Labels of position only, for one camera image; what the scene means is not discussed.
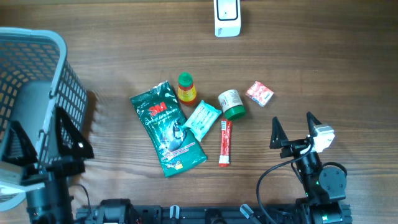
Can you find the black camera cable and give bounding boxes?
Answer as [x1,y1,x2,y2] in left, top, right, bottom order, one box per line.
[71,183,93,215]
[256,136,315,224]

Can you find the green-lidded white spice jar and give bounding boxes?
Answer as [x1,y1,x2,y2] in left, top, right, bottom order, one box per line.
[218,90,246,121]

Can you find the red stick sachet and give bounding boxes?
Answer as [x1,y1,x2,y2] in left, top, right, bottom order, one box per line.
[218,119,233,167]

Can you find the black right camera cable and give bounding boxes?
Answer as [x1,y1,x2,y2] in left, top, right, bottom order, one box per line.
[256,136,315,224]

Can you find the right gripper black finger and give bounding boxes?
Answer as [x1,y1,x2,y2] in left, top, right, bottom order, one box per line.
[306,111,322,136]
[269,116,289,149]

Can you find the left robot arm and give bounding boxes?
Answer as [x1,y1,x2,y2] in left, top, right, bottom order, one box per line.
[1,106,94,223]

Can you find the teal wet wipes packet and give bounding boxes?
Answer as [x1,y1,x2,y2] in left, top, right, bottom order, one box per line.
[182,100,222,142]

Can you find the white barcode scanner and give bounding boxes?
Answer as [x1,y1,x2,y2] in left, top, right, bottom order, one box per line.
[213,0,241,38]

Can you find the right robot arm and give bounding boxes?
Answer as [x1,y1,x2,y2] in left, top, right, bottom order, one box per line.
[270,112,353,223]

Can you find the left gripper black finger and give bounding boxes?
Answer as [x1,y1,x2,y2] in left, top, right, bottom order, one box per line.
[1,121,38,166]
[55,107,94,159]

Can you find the black left camera cable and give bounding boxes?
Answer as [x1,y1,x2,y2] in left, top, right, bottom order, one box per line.
[71,183,93,215]

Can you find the green 3M wipes pouch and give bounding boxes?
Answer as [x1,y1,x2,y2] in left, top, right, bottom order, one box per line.
[130,81,207,178]

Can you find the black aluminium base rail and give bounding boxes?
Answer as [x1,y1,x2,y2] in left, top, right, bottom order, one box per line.
[75,199,353,224]

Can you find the sriracha bottle with green cap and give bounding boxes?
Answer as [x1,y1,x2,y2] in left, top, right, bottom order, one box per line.
[178,72,197,105]

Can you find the small red snack packet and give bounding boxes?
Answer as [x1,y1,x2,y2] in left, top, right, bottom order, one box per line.
[246,81,274,107]

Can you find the grey plastic shopping basket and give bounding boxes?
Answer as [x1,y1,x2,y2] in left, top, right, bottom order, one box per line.
[0,26,89,212]

